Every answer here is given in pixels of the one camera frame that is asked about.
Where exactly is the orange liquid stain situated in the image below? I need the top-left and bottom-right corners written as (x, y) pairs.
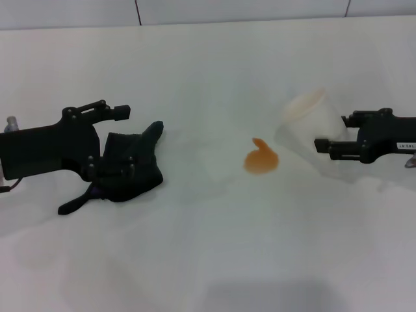
top-left (242, 137), bottom-right (280, 176)

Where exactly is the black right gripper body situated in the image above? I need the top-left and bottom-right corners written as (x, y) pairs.
top-left (356, 108), bottom-right (416, 164)

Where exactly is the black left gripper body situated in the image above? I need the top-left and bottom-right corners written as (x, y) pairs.
top-left (0, 106), bottom-right (102, 183)

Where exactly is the thin dark cable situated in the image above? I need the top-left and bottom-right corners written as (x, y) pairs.
top-left (0, 177), bottom-right (22, 193)

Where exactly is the white paper cup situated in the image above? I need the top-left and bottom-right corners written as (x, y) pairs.
top-left (281, 87), bottom-right (350, 153)

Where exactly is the dark cloth rag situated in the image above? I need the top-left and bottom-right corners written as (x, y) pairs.
top-left (57, 120), bottom-right (165, 216)

